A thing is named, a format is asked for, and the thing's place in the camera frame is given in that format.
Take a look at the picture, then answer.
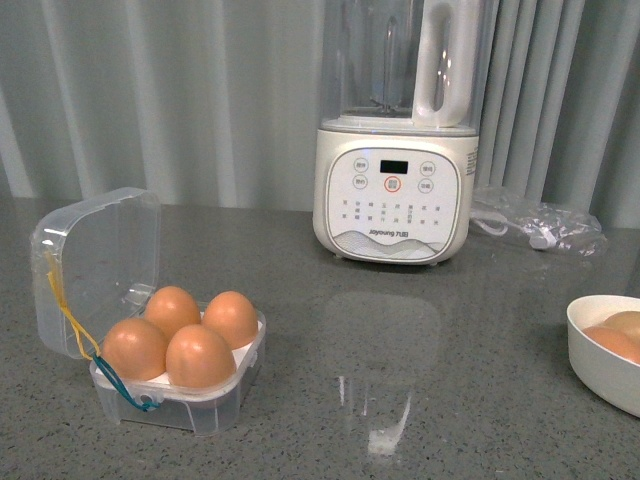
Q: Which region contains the brown egg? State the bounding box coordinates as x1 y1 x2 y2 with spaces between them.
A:
201 291 259 350
101 318 168 381
143 286 201 340
166 324 236 389
583 326 639 364

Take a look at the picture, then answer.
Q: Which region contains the clear plastic egg box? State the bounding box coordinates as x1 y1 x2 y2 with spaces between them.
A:
31 187 266 436

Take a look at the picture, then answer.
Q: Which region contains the brown egg in bowl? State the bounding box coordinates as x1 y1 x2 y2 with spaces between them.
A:
583 326 639 364

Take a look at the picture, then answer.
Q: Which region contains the pale egg in bowl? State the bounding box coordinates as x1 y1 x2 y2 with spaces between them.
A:
602 310 640 343

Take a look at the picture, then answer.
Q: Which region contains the white Joyoung blender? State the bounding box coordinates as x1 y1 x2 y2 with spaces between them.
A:
313 0 498 265

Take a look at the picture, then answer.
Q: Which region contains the grey curtain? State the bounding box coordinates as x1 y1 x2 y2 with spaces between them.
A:
1 1 639 228

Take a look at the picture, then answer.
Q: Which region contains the clear plastic bag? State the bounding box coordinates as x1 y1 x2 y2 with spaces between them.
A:
470 187 608 257

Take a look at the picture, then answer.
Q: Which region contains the blue rubber band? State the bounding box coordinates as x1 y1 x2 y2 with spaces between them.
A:
92 354 160 412

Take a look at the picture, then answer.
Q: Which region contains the yellow rubber band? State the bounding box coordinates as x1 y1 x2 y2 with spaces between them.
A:
45 251 101 360

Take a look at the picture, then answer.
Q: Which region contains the white bowl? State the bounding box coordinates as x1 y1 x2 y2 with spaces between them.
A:
566 295 639 417

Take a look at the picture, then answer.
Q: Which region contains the white power cable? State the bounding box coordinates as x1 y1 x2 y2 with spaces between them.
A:
469 202 555 251

